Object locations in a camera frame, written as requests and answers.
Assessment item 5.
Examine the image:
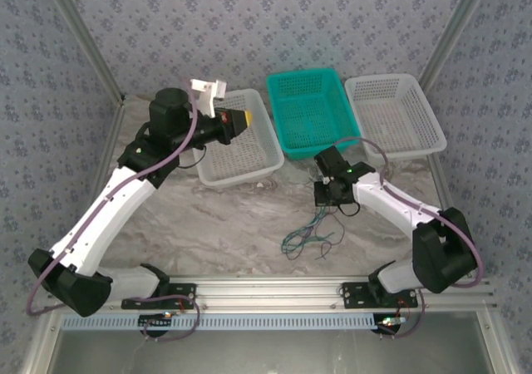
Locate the teal plastic basket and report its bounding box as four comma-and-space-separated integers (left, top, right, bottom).
265, 67, 362, 162

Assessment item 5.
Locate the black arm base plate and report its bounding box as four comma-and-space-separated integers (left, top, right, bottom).
341, 281, 419, 310
121, 283, 197, 310

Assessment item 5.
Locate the aluminium mounting rail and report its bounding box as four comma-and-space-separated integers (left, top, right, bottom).
43, 277, 499, 312

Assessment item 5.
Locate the thin green cable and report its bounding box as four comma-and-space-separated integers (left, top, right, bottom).
281, 205, 336, 261

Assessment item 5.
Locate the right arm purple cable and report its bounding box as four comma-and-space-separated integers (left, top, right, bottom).
330, 136, 485, 341

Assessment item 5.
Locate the black electronics board with LED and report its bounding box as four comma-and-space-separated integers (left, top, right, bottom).
138, 313, 175, 332
375, 313, 409, 334

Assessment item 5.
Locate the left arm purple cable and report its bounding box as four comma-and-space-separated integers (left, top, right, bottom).
25, 81, 201, 344

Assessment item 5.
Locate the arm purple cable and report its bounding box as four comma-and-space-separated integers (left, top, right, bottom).
330, 136, 485, 341
25, 81, 201, 344

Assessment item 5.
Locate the gripper thin black wire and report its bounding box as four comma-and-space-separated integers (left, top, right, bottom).
335, 201, 361, 218
177, 143, 209, 170

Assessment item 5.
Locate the white slotted cable duct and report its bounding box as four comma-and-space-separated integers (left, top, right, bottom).
61, 312, 375, 332

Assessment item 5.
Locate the thin purple cable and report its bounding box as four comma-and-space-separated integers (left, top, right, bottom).
290, 206, 333, 261
307, 206, 346, 262

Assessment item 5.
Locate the aluminium frame post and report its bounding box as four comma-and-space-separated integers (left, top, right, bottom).
41, 0, 126, 106
416, 0, 496, 85

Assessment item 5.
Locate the left gripper thin black wire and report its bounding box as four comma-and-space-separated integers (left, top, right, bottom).
177, 143, 209, 170

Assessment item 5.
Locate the aluminium frame leg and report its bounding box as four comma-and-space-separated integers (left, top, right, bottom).
20, 313, 63, 374
475, 310, 519, 374

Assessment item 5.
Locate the right gripper thin black wire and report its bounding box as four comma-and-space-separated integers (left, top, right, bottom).
335, 201, 361, 218

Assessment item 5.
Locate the grey metal panel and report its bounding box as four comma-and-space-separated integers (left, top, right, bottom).
49, 330, 495, 374

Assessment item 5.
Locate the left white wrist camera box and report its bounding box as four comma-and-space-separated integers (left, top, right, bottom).
190, 78, 228, 120

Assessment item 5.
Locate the white plastic basket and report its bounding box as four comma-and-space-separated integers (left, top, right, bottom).
193, 87, 286, 190
343, 72, 448, 161

